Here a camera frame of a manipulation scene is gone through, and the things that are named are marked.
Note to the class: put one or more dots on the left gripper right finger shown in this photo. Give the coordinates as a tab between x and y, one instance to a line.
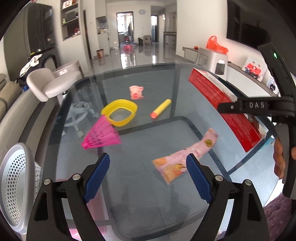
247	220

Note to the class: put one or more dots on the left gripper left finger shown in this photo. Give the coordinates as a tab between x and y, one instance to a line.
47	220

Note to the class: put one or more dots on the red white toothpaste box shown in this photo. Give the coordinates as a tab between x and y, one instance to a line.
245	127

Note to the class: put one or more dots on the silver perforated trash bin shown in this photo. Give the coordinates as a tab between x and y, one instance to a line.
20	183

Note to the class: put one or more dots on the person's right hand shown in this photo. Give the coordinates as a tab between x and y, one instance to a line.
279	166

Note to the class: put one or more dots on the purple fluffy rug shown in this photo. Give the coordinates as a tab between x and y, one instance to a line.
278	214

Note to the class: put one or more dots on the white low tv console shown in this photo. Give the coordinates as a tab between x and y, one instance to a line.
235	76

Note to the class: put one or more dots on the framed family photo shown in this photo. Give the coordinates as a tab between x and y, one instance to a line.
255	68

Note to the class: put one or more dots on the orange plastic bag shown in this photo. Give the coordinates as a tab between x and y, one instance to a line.
213	45

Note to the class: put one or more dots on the pink plastic shuttlecock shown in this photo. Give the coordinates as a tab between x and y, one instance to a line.
101	134

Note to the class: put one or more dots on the grey sofa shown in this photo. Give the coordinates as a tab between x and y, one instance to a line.
29	121

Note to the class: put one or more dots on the yellow foam dart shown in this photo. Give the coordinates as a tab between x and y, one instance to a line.
160	109

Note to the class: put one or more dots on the white swivel chair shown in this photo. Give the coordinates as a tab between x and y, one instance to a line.
45	85

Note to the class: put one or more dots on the pink pig toy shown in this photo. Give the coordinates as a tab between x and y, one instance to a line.
136	92

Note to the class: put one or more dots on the pile of clothes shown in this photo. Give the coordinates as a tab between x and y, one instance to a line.
36	62

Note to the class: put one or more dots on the pink toy on floor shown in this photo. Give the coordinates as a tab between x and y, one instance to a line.
127	49

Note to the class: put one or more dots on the small brown waste bin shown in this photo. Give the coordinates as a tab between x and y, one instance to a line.
100	53

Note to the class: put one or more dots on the dark grey cabinet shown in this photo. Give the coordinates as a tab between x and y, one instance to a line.
31	32

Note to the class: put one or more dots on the wall mounted television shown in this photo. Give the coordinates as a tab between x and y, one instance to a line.
254	23

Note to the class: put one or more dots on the yellow plastic ring bowl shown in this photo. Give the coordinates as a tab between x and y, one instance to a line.
120	112

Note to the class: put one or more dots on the round wall clock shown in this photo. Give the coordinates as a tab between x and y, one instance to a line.
141	11

